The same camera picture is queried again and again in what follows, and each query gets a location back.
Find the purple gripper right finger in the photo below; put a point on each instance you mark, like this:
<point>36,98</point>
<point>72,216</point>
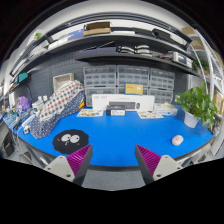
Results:
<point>153,166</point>

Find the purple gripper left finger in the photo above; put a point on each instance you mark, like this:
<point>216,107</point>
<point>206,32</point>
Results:
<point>73,167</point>

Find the black round mouse pad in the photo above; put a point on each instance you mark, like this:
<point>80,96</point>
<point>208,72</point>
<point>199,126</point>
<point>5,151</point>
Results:
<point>69,141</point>

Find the pink computer mouse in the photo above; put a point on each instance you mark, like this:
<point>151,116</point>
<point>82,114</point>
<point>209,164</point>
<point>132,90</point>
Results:
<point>177,140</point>

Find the blue desk mat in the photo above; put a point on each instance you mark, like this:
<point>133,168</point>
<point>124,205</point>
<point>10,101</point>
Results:
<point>113,138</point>

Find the right sticker sheet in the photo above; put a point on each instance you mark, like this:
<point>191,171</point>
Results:
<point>149,115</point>

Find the sticker sheet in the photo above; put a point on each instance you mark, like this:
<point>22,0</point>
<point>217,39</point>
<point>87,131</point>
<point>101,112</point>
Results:
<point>149,115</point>
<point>90,113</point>

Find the left sticker sheet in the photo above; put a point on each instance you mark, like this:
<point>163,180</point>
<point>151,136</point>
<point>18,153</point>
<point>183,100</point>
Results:
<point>90,113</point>

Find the clear plastic box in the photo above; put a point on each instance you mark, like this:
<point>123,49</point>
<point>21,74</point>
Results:
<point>165,109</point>

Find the small dark blue box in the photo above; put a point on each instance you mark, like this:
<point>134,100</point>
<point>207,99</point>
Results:
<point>115,110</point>

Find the white keyboard box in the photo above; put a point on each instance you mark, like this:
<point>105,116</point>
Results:
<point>131,102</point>

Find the polka dot patterned cloth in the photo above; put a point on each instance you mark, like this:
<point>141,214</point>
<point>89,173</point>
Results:
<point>64,102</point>

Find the green potted plant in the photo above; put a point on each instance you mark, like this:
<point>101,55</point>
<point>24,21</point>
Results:
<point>196,101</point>

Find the yellow card box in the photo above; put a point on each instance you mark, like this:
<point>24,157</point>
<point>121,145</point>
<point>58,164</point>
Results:
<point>131,88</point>

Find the purple bag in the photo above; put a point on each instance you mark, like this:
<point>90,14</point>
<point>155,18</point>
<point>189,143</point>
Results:
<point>23,104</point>

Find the white woven basket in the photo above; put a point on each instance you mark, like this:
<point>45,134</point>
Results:
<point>60,80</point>

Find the grey drawer organizer cabinets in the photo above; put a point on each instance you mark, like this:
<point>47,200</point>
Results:
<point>111,79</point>

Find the dark metal shelf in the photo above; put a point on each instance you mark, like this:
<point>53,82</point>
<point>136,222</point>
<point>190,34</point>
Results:
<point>162,39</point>

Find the cardboard box on shelf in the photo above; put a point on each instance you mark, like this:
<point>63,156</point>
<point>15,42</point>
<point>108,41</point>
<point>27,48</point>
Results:
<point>97,28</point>

